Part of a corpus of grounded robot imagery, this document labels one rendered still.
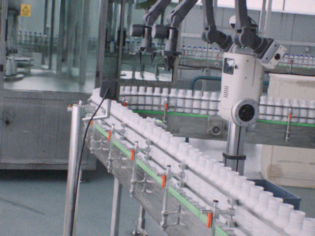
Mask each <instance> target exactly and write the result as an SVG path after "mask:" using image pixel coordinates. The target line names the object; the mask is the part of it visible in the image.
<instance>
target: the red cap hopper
mask: <svg viewBox="0 0 315 236"><path fill-rule="evenodd" d="M266 1H267V0H262V8H261V13H260V22H259V29H258V33H256V34H257V35H258V36H260V37H262V36H263V35H264V37H269V27H270V18H271V13H272V3H273V0H268V3H267V12H266V22H265V29H264V20H265V10H266ZM217 6H218V0H213V7H214V19H215V23H216V17H217ZM216 27H217V30H218V29H224V30H235V29H233V28H231V27H223V26H216ZM256 31H257V30H256ZM213 44H214V43H212V44H211V45H210V44H207V48H206V50H207V51H209V48H212V51H213ZM204 76H211V69H209V71H208V72H206V70H205V69H204ZM209 86H210V80H203V86H202V96H201V97H203V92H209Z"/></svg>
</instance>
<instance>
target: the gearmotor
mask: <svg viewBox="0 0 315 236"><path fill-rule="evenodd" d="M228 126H229V121H226V120H225V119H223V118H222V117H217V116H209V117H208V125H207V138H208V140H210V139H211V138H221V139H223V138H224V130H228ZM255 128H256V122H255V123H254V124H253V125H251V126H250V127H246V130H245V132H254V131H255Z"/></svg>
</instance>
